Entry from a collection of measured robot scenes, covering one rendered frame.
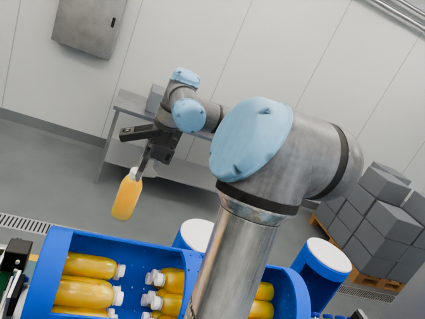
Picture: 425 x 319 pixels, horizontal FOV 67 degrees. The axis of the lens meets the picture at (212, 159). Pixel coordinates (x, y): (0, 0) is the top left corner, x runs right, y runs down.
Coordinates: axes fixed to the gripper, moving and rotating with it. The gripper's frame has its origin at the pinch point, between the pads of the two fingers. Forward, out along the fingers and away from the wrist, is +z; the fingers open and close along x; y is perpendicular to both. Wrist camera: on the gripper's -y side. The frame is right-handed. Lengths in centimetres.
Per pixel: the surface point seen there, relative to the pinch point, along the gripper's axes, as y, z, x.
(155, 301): 17.6, 26.5, -23.1
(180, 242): 32, 43, 20
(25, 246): -25.2, 42.4, -2.3
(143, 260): 13.8, 32.3, -4.3
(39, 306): -12.5, 23.8, -32.8
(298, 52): 160, -21, 327
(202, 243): 41, 40, 19
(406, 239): 317, 84, 156
